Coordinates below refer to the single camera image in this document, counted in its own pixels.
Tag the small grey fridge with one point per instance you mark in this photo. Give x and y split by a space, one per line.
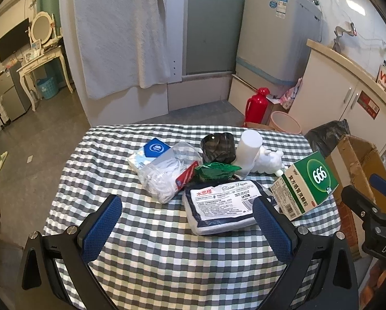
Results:
14 99

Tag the red thermos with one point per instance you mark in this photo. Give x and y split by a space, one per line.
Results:
256 107

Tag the cardboard box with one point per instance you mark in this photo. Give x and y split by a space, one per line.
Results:
352 162

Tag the white kitchen cabinet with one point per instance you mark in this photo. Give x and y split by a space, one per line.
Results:
336 88

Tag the blue Vinda tissue pack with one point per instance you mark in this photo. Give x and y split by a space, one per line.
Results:
147 153

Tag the white hanging towel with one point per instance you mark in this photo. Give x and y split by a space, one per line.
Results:
122 44

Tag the metal faucet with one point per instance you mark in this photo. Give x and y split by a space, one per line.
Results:
339 32

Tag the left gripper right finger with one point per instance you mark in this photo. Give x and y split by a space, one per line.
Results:
334 285

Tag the pink waste bin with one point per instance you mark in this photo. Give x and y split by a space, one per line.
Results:
281 121

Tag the black plastic cup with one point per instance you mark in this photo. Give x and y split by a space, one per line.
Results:
219 147

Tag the white dressing table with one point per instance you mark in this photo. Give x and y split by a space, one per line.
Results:
35 68

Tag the red W paper cup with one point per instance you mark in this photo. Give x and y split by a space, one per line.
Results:
381 77

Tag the navy white tissue paper pack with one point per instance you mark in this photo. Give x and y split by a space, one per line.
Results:
218 208

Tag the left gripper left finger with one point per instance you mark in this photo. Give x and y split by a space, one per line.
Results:
39 282

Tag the clear floss pick jar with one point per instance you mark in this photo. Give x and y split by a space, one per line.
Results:
168 173

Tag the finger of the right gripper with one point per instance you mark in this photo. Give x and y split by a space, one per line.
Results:
378 183
364 208

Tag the black television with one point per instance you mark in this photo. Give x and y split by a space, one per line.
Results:
13 40

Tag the oval vanity mirror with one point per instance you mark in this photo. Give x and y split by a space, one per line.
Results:
42 28

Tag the checkered tablecloth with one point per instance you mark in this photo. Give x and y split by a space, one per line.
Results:
152 259

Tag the black garbage bag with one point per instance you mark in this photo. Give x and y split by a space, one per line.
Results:
326 137

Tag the grey washing machine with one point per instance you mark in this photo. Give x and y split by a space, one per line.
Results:
272 45

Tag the green snack packet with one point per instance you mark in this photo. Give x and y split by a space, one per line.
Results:
214 171

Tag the green 666 medicine box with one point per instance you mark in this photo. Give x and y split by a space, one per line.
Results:
303 186

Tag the teal laundry basket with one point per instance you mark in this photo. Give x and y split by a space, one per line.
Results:
48 87

